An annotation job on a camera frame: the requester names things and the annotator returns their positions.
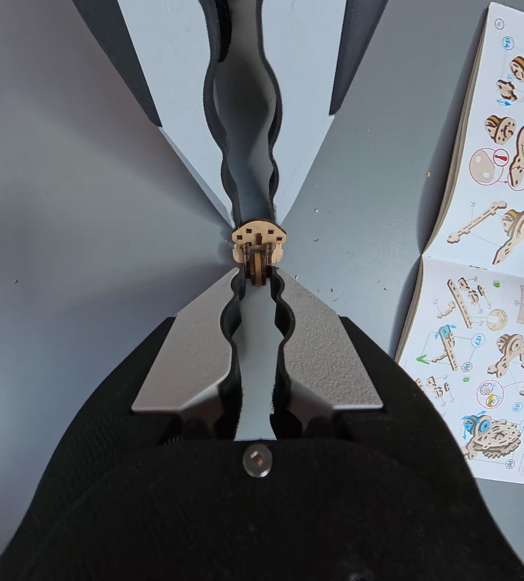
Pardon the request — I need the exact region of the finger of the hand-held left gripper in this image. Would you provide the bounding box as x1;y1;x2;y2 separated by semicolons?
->
117;0;243;228
261;0;350;224

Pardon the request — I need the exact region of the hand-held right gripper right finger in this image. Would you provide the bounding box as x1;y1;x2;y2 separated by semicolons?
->
269;267;385;440

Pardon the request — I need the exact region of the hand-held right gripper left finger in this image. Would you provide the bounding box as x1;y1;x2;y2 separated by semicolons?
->
131;267;249;440

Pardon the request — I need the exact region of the small wooden puzzle assembly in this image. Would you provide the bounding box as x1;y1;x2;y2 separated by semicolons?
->
234;243;285;288

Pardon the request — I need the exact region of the slotted wooden puzzle plate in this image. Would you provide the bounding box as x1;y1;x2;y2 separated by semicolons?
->
233;218;286;249

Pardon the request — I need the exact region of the grey desk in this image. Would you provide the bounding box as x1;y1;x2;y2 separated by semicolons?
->
0;0;524;581

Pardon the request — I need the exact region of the puzzle instruction booklet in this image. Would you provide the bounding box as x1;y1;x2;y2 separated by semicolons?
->
394;2;524;486

